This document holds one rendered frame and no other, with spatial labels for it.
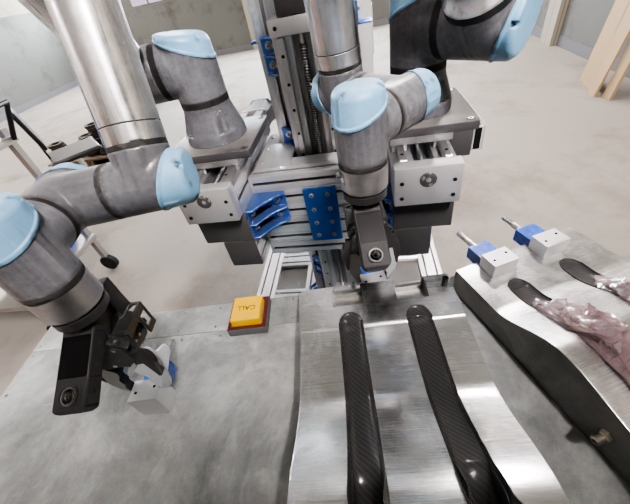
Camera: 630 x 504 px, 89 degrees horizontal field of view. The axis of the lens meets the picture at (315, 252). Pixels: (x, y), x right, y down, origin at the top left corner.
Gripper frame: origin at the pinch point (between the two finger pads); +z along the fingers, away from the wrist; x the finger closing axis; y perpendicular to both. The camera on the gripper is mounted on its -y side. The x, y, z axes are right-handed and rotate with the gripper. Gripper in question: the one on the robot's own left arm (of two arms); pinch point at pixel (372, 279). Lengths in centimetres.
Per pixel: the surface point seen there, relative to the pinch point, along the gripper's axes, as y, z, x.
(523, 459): -34.2, -7.8, -8.8
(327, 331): -13.2, -4.1, 9.8
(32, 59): 845, 5, 622
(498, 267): -4.8, -3.2, -21.4
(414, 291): -6.0, -1.7, -6.4
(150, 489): -29.6, 4.6, 38.9
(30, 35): 880, -37, 616
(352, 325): -12.6, -3.9, 5.7
